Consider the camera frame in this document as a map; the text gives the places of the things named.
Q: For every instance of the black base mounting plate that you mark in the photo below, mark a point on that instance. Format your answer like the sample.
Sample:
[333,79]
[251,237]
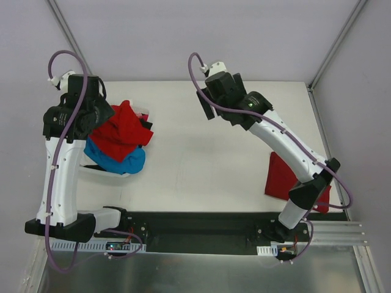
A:
[216,233]

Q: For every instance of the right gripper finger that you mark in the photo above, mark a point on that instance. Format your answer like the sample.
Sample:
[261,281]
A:
[238,81]
[207,108]

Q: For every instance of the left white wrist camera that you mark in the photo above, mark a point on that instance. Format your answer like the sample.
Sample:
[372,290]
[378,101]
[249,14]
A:
[61,83]

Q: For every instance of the aluminium frame rail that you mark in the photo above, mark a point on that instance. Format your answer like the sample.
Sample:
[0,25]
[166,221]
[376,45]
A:
[339,233]

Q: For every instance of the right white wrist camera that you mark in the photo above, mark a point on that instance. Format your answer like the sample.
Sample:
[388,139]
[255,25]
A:
[213,68]

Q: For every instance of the left white cable duct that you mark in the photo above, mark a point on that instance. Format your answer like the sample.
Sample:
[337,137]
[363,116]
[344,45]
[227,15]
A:
[97,246]

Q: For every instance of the pink garment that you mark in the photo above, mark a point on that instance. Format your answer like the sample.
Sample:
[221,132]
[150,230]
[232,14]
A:
[143,116]

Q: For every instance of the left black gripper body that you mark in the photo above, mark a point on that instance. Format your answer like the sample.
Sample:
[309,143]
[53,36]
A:
[102,94]

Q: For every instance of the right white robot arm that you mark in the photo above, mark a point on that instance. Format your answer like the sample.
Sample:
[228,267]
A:
[314,173]

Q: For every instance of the right white cable duct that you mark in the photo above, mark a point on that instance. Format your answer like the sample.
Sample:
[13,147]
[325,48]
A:
[271,250]

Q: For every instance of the white plastic laundry basket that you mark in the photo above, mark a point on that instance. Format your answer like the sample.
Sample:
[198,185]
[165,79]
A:
[139,109]

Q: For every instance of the bright red t shirt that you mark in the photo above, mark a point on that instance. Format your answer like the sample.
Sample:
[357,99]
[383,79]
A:
[121,134]

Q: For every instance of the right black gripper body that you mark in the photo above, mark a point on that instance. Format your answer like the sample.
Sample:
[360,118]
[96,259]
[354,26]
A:
[205,104]

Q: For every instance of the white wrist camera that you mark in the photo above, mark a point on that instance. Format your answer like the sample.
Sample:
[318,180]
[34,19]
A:
[61,83]
[213,68]

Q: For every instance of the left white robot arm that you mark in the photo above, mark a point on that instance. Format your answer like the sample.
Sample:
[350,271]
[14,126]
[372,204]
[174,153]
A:
[66,127]

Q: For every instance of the blue t shirt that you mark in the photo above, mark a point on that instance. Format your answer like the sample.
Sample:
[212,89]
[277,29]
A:
[133,162]

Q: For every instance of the folded dark red t shirt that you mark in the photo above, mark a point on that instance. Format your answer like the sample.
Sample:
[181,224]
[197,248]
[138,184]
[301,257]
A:
[281,180]

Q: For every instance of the white cable duct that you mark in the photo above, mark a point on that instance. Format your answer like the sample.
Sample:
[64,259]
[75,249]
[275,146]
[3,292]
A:
[97,246]
[271,250]

